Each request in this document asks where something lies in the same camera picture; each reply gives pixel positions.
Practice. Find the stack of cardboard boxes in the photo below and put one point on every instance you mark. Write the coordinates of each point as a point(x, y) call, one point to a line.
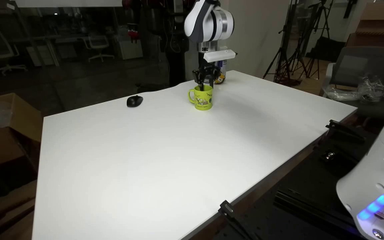
point(378, 26)

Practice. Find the black clamp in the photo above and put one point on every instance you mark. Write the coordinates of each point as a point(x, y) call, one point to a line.
point(228, 211)
point(343, 131)

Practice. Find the group of black tripods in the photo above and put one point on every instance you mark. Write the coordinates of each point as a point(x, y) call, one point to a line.
point(295, 50)

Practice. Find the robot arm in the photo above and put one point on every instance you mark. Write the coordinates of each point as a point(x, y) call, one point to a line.
point(208, 21)

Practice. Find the grey armchair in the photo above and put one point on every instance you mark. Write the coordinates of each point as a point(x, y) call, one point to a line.
point(365, 63)

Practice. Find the cardboard box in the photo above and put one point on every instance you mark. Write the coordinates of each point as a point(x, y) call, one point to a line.
point(15, 133)

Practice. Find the white bottle with yellow label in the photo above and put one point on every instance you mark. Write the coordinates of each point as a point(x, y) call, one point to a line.
point(220, 77)

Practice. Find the black computer mouse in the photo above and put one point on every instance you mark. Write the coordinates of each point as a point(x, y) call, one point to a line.
point(134, 101)

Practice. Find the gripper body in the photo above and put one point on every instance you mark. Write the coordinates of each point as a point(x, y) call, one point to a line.
point(206, 68)

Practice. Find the heap of clear plastic bags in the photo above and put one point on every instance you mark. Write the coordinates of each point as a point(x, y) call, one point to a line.
point(368, 88)

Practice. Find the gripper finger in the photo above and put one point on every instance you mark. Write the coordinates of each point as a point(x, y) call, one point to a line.
point(199, 80)
point(212, 79)

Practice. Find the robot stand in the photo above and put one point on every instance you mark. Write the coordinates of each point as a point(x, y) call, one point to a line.
point(298, 200)

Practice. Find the yellow-green printed mug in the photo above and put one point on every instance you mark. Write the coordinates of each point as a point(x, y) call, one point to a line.
point(203, 99)

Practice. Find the black bag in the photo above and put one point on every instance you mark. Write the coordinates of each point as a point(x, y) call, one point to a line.
point(327, 49)

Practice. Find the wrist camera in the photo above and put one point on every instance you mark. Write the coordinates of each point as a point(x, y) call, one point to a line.
point(219, 55)

